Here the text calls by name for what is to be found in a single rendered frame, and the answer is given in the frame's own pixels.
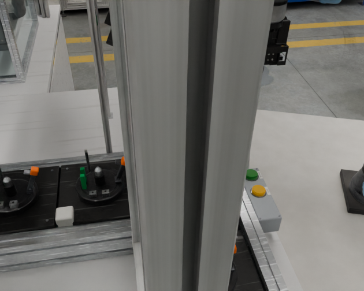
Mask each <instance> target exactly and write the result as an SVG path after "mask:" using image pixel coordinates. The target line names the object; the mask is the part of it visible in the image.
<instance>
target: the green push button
mask: <svg viewBox="0 0 364 291"><path fill-rule="evenodd" d="M257 177H258V173H257V171H255V170H253V169H248V170H247V174H246V178H247V179H249V180H255V179H257Z"/></svg>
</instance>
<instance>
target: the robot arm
mask: <svg viewBox="0 0 364 291"><path fill-rule="evenodd" d="M308 1H315V2H320V3H332V4H338V3H340V2H341V0H308ZM287 3H288V0H274V5H273V12H272V19H271V23H270V31H269V37H268V45H267V49H266V55H265V63H264V65H277V66H278V65H285V63H286V59H287V54H288V48H289V46H288V45H287V38H288V32H289V26H290V22H291V21H290V20H288V19H287V17H286V16H285V12H286V8H287ZM282 52H286V53H285V60H284V61H279V60H283V56H282V55H280V53H282ZM273 79H274V78H273V76H271V75H269V71H268V68H267V67H266V66H264V67H263V74H262V81H261V86H263V85H267V84H270V83H272V82H273ZM349 190H350V192H351V194H352V196H353V197H354V198H355V199H356V200H357V201H359V202H360V203H362V204H363V205H364V164H363V166H362V168H361V169H360V170H359V171H358V172H357V173H356V174H355V175H354V176H353V177H352V179H351V181H350V184H349Z"/></svg>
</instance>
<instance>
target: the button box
mask: <svg viewBox="0 0 364 291"><path fill-rule="evenodd" d="M253 170H255V171H257V173H258V177H257V179H255V180H249V179H247V178H246V181H245V186H244V188H245V190H246V192H247V194H248V197H249V200H250V202H251V204H252V207H253V209H254V211H255V213H256V216H257V218H258V220H259V223H260V225H261V228H262V230H263V232H264V233H268V232H276V231H279V228H280V224H281V220H282V216H281V214H280V212H279V210H278V208H277V206H276V204H275V202H274V200H273V198H272V196H271V194H270V192H269V190H268V187H267V185H266V183H265V181H264V179H263V177H262V175H261V173H260V171H259V169H258V168H253ZM254 185H262V186H263V187H264V188H265V189H266V192H265V194H264V195H263V196H255V195H254V194H253V193H252V187H253V186H254Z"/></svg>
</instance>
